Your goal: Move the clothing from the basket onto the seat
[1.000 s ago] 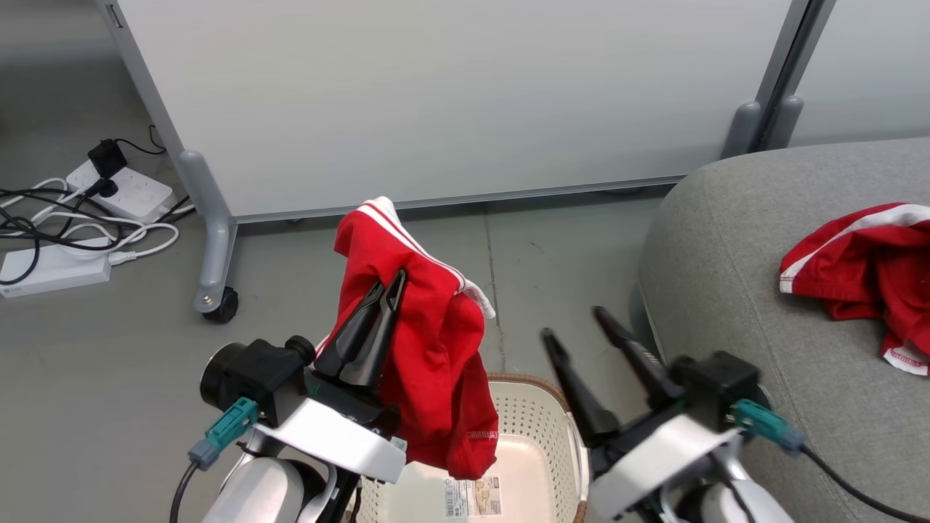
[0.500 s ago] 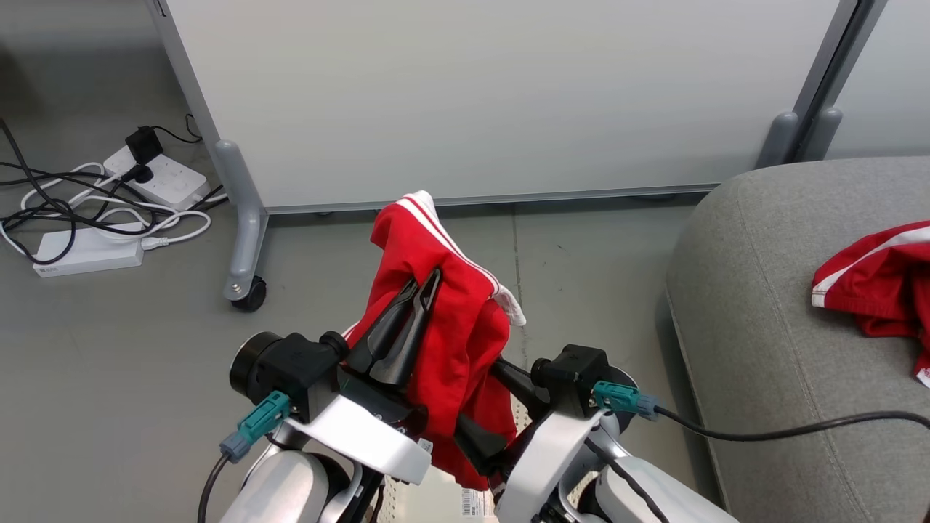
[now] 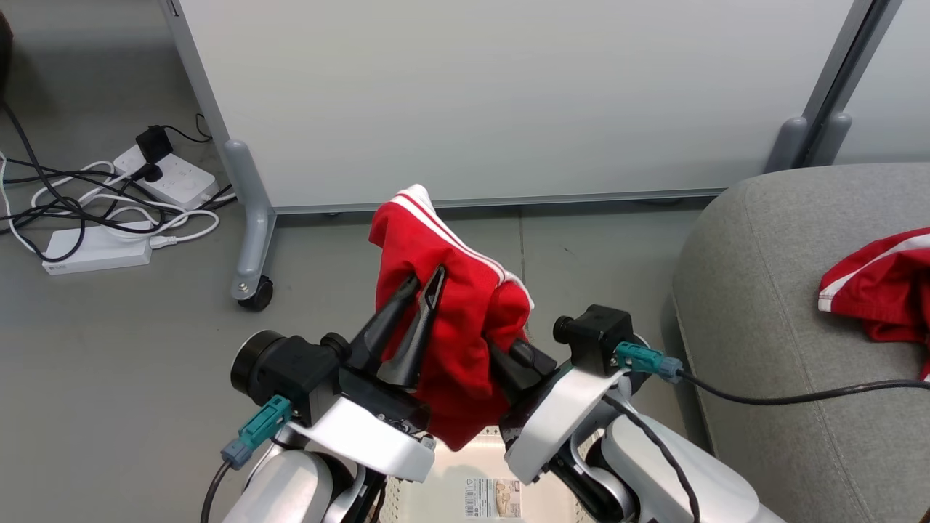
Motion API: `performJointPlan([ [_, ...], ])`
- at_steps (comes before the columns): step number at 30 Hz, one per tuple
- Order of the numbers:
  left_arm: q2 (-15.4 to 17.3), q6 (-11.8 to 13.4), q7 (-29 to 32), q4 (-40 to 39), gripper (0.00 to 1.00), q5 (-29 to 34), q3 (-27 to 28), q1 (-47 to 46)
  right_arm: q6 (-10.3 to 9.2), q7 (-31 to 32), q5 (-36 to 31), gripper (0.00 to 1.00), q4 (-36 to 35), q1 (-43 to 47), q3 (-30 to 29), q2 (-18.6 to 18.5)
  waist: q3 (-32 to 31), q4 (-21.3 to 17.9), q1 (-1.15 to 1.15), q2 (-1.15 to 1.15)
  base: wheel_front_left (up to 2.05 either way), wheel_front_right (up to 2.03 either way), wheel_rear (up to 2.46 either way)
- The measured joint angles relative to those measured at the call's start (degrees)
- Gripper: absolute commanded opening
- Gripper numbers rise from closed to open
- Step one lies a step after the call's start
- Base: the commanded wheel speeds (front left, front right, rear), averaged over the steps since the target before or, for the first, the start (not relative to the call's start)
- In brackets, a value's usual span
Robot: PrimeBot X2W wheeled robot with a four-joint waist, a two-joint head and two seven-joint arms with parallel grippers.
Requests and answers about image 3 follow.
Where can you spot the black power adapter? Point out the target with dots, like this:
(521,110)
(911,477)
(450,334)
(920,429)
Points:
(154,144)

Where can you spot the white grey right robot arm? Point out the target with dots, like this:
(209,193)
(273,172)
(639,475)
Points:
(690,472)

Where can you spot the teal right camera connector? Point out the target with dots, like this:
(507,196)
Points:
(647,359)

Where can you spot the teal left camera connector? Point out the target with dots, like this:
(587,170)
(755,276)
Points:
(261,428)

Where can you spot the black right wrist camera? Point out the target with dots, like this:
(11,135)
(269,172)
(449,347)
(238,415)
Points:
(596,338)

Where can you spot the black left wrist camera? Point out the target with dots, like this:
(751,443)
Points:
(290,367)

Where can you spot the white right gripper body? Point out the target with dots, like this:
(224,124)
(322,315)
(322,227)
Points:
(563,414)

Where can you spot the large white partition panel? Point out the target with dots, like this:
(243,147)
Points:
(508,94)

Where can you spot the grey fabric sofa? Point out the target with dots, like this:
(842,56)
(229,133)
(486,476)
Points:
(763,327)

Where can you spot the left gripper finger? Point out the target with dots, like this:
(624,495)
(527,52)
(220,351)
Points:
(381,330)
(418,341)

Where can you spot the grey partition foot with caster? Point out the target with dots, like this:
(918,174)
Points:
(256,225)

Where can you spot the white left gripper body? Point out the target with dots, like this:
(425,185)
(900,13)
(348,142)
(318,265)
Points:
(378,439)

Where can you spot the white multi-socket power strip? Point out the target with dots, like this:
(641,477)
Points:
(185,181)

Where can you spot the teal camera connector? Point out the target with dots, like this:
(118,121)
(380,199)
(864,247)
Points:
(647,359)
(261,428)

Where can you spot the printed basket label sticker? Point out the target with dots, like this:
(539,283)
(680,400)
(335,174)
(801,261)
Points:
(492,497)

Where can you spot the black mains plug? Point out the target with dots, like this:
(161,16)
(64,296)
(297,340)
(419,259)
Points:
(147,172)

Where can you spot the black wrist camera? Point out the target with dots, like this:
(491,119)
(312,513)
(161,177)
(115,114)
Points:
(596,338)
(290,367)

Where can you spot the white perforated laundry basket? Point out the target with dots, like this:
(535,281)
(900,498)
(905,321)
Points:
(450,479)

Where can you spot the narrow white partition panel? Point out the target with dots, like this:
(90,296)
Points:
(894,73)

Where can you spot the red garment wide white stripe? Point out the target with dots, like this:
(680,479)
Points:
(886,283)

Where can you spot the red garment thin white stripes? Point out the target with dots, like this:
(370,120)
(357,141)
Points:
(450,290)

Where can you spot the grey partition foot post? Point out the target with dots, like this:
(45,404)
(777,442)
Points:
(788,145)
(832,138)

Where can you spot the flat white power strip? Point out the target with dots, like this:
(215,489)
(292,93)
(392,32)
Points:
(94,250)

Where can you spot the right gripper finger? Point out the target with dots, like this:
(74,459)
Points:
(534,361)
(512,388)

